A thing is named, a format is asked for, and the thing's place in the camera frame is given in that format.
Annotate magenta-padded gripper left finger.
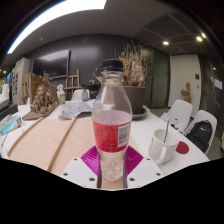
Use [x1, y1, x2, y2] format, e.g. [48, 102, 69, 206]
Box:
[59, 145, 103, 190]

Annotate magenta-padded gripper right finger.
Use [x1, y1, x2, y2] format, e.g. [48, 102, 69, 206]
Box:
[122, 145, 164, 190]

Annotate clear red-labelled drink bottle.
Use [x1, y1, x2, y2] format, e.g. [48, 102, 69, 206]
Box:
[92, 59, 133, 183]

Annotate white mug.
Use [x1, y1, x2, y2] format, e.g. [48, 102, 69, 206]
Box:
[148, 128, 181, 166]

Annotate flat round red coaster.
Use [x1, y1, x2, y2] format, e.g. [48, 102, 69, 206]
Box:
[175, 140, 190, 155]

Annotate metal spoon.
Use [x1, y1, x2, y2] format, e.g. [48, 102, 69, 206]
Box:
[162, 118, 171, 144]

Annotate light wooden board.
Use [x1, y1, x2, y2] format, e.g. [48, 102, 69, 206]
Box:
[7, 116, 138, 190]

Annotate dark plant saucer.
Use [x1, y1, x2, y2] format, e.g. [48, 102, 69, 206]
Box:
[131, 106, 148, 121]

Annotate crumpled printed paper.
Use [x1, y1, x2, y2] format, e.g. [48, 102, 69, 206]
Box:
[58, 99, 96, 120]

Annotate black backpack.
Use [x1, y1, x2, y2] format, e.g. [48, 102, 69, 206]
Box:
[185, 119, 213, 154]

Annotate white chair with green seat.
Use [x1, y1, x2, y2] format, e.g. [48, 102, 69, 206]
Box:
[183, 109, 218, 155]
[159, 99, 194, 134]

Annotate dry plant in dark pot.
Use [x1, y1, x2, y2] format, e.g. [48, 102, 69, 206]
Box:
[113, 40, 152, 115]

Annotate small pale plastic bottle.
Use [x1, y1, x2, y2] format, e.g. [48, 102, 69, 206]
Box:
[56, 83, 66, 104]

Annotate golden brown carved sculpture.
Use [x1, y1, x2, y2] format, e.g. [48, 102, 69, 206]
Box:
[22, 73, 61, 121]

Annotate blue plastic packet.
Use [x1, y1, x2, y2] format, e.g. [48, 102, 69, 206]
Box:
[0, 114, 23, 134]

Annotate wooden easel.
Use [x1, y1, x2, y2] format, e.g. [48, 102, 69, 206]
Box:
[63, 68, 82, 101]

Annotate wooden figure statue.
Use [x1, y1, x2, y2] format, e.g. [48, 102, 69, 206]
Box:
[180, 82, 192, 104]

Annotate white cabinet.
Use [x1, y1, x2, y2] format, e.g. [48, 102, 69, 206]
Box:
[11, 58, 31, 106]

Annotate ceiling spot lights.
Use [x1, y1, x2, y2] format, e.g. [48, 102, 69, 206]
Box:
[162, 31, 208, 46]

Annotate long ceiling light strip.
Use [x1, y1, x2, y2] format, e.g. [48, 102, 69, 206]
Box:
[6, 0, 108, 55]

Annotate black wall screen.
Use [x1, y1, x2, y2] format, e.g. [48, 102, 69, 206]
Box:
[32, 49, 72, 79]

